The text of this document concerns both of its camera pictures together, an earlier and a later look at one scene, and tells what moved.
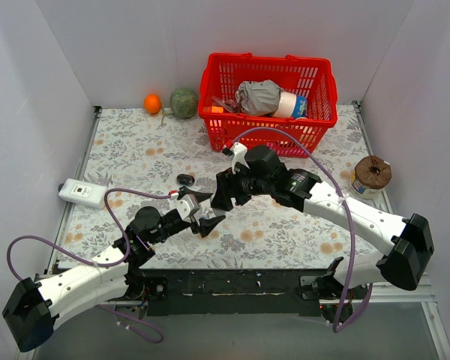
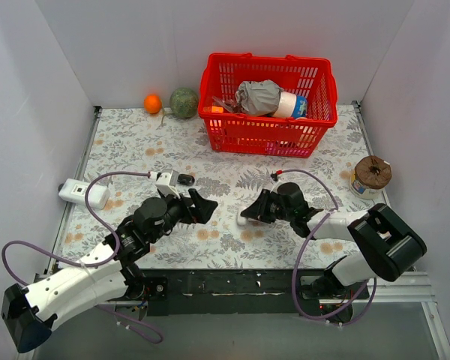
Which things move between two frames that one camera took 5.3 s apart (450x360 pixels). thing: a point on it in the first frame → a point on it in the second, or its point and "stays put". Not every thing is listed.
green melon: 183,103 stays put
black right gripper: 225,188 → 266,206
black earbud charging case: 185,179 stays put
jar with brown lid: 371,175 stays put
